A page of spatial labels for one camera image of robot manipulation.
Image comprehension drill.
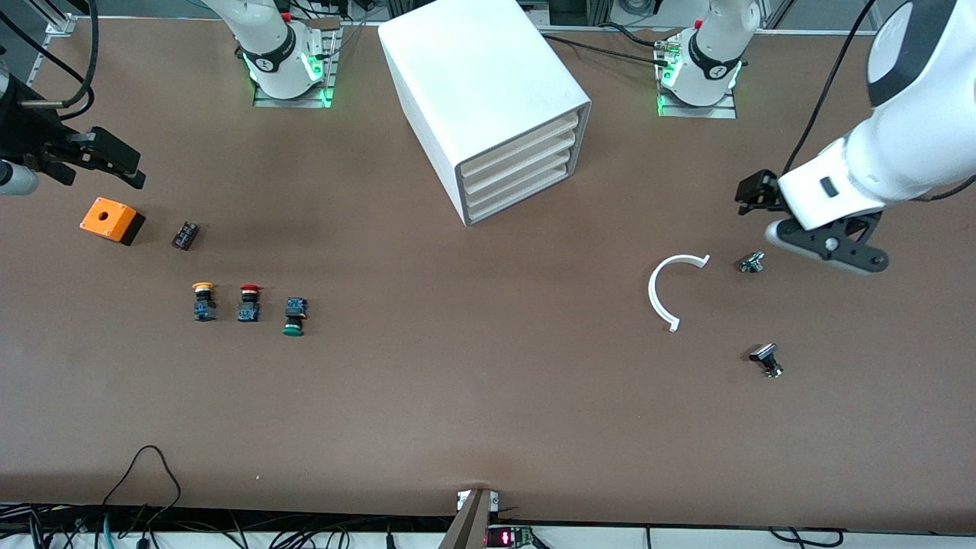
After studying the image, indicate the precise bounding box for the green mushroom push button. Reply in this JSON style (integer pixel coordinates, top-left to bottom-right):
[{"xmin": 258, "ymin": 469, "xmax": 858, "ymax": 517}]
[{"xmin": 281, "ymin": 297, "xmax": 309, "ymax": 338}]

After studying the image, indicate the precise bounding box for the yellow mushroom push button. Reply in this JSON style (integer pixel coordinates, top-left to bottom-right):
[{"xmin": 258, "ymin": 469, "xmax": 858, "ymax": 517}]
[{"xmin": 191, "ymin": 281, "xmax": 219, "ymax": 323}]

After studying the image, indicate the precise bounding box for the orange box with hole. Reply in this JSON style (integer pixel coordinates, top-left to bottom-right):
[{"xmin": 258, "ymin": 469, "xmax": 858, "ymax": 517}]
[{"xmin": 79, "ymin": 197, "xmax": 146, "ymax": 247}]

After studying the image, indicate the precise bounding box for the white curved plastic arc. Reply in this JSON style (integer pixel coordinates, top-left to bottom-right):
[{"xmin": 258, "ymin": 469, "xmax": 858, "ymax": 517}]
[{"xmin": 648, "ymin": 254, "xmax": 711, "ymax": 333}]

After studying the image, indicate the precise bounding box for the circuit board with red display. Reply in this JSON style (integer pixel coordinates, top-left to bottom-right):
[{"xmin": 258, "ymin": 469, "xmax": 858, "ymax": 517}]
[{"xmin": 486, "ymin": 525, "xmax": 536, "ymax": 549}]

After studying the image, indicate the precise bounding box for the aluminium table edge rail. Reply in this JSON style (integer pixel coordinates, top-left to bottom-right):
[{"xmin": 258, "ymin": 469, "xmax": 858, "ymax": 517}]
[{"xmin": 27, "ymin": 15, "xmax": 77, "ymax": 85}]

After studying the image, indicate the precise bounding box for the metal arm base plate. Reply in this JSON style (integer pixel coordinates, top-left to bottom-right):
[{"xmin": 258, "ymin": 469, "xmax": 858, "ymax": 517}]
[
  {"xmin": 657, "ymin": 46, "xmax": 739, "ymax": 120},
  {"xmin": 253, "ymin": 19, "xmax": 342, "ymax": 109}
]

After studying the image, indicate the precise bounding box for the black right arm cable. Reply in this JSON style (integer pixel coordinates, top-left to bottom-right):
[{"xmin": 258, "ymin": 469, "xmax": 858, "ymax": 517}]
[{"xmin": 0, "ymin": 0, "xmax": 100, "ymax": 119}]

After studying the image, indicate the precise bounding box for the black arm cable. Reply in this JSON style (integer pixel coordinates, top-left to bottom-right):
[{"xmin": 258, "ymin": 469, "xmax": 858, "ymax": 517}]
[
  {"xmin": 782, "ymin": 0, "xmax": 878, "ymax": 176},
  {"xmin": 0, "ymin": 0, "xmax": 100, "ymax": 119}
]

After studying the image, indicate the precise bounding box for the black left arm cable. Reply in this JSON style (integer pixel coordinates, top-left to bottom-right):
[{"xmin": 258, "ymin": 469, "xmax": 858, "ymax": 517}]
[{"xmin": 782, "ymin": 0, "xmax": 878, "ymax": 176}]

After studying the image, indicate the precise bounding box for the black selector switch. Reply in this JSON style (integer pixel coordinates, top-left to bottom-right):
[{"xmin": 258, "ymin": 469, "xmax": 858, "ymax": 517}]
[{"xmin": 749, "ymin": 343, "xmax": 784, "ymax": 379}]

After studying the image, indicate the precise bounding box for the black cable on table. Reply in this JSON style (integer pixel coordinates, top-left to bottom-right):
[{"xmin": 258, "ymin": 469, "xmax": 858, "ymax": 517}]
[
  {"xmin": 599, "ymin": 21, "xmax": 668, "ymax": 48},
  {"xmin": 541, "ymin": 34, "xmax": 672, "ymax": 66}
]

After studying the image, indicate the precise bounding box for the thin black looped cable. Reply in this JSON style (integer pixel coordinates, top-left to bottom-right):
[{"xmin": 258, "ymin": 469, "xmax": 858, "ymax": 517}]
[{"xmin": 103, "ymin": 446, "xmax": 182, "ymax": 527}]

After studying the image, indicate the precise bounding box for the brown camera post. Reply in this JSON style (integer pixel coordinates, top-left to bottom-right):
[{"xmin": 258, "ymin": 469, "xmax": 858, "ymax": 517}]
[{"xmin": 438, "ymin": 488, "xmax": 496, "ymax": 549}]

